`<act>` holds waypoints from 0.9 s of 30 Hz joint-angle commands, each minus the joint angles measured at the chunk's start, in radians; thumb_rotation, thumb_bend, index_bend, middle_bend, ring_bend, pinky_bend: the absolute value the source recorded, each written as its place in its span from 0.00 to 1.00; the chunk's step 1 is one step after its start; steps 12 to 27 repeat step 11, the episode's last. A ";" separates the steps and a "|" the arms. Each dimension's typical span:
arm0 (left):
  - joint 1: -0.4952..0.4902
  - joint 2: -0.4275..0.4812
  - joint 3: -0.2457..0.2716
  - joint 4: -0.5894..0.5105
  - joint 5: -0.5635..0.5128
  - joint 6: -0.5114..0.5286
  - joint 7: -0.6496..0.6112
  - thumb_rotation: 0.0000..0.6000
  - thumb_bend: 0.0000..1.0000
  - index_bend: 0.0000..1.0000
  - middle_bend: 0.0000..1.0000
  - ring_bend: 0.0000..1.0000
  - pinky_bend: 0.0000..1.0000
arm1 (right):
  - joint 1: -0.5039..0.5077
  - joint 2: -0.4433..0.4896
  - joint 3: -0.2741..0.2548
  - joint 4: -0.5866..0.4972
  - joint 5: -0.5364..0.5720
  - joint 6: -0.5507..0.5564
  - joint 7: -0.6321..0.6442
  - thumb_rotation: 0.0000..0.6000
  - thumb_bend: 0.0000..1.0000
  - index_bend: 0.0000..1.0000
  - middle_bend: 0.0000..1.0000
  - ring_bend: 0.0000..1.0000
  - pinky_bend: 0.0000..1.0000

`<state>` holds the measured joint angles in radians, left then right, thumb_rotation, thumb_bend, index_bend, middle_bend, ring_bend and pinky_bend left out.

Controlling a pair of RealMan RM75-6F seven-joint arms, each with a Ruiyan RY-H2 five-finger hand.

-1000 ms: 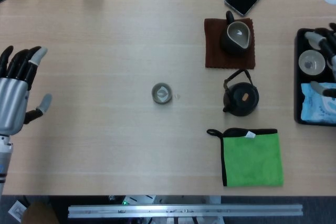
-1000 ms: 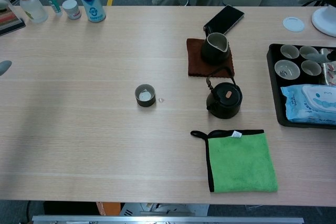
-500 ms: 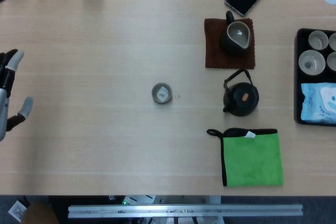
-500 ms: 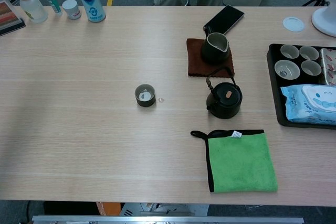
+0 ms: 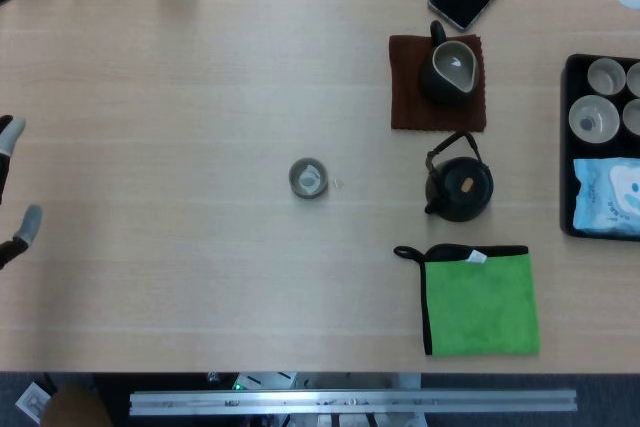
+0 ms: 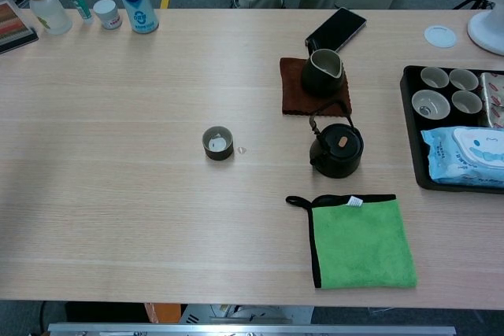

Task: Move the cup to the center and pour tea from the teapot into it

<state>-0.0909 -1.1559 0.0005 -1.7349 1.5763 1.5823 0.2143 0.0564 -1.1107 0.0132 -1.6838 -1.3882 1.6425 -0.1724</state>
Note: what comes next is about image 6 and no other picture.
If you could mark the dark teacup with pale inside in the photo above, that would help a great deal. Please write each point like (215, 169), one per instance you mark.
(218, 143)

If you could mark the dark ceramic teapot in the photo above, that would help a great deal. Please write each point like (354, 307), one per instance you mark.
(338, 155)

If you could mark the white robot base chassis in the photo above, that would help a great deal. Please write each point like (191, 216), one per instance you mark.
(244, 313)

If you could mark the translucent cup with dark object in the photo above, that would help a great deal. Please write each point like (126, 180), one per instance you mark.
(430, 104)

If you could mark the brown cloth mat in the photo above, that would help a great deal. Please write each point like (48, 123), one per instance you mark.
(291, 88)

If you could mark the dark ceramic fairness pitcher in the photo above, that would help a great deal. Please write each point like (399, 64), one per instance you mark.
(319, 81)

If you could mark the green microfiber cloth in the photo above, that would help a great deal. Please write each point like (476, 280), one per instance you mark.
(362, 245)

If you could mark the black smartphone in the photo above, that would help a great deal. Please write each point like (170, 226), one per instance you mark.
(338, 27)

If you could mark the black serving tray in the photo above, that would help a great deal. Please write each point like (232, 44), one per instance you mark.
(411, 143)

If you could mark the orange panel under table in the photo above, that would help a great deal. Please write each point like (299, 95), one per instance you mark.
(165, 312)

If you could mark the small white jar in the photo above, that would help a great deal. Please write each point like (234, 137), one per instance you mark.
(107, 15)

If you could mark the blue wet wipes pack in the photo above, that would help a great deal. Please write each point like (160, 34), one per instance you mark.
(453, 159)

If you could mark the small white green tube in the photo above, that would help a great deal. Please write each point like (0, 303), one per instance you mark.
(80, 5)

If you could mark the frosted bottle with wooden cap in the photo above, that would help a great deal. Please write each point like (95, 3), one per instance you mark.
(51, 15)

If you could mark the gold foil packet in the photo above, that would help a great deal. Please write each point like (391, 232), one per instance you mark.
(492, 96)

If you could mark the aluminium profile rail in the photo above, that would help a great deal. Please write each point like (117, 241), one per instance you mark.
(252, 330)

